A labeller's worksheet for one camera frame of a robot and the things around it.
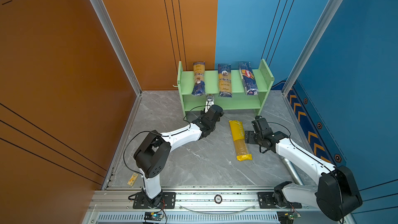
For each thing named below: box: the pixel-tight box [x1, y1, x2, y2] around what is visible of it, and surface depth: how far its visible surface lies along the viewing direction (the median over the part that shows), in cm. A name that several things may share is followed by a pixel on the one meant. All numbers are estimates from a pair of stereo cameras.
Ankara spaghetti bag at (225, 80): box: [217, 63, 233, 98], surface depth 86 cm
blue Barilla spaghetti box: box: [238, 61, 259, 96], surface depth 86 cm
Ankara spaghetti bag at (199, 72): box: [191, 61, 206, 96], surface depth 87 cm
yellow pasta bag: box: [228, 119, 253, 162], surface depth 92 cm
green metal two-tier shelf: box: [172, 58, 275, 121], surface depth 90 cm
